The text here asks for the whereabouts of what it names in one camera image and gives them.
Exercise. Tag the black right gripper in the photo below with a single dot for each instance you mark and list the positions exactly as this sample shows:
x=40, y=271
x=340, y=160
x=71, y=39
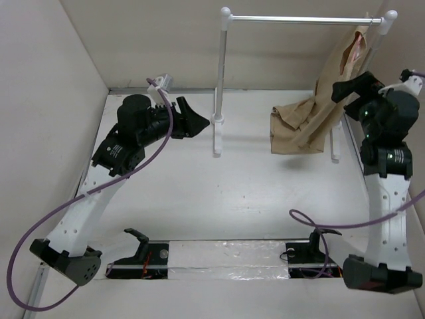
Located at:
x=366, y=82

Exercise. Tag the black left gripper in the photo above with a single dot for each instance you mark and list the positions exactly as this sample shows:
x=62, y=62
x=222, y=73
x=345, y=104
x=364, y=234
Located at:
x=187, y=123

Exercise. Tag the pink clothes hanger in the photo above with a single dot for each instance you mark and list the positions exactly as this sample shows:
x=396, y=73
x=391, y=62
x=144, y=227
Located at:
x=359, y=42

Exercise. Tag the beige t shirt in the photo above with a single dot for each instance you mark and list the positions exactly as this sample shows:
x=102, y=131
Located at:
x=301, y=127

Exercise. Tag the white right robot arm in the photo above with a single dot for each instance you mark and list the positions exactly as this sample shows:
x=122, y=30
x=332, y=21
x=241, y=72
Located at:
x=385, y=113

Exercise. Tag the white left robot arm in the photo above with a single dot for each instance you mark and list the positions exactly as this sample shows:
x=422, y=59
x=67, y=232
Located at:
x=139, y=124

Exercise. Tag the white metal clothes rack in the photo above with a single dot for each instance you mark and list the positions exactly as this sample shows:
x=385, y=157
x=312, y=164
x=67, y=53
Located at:
x=383, y=25

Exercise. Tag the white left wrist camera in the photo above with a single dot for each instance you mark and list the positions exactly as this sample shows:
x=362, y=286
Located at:
x=162, y=82

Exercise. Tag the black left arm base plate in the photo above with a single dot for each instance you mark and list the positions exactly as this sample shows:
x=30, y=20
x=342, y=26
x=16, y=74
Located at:
x=149, y=262

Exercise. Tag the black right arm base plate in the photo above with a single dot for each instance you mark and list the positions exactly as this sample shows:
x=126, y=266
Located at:
x=305, y=259

